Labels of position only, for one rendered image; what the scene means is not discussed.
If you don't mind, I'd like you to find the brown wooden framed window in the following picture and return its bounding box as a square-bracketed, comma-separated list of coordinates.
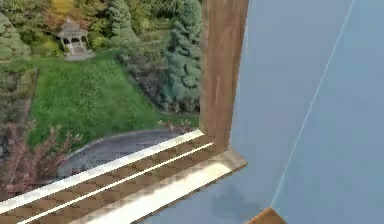
[0, 0, 250, 224]

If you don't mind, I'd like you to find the brown wooden furniture corner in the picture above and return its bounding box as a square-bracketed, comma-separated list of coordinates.
[247, 207, 288, 224]

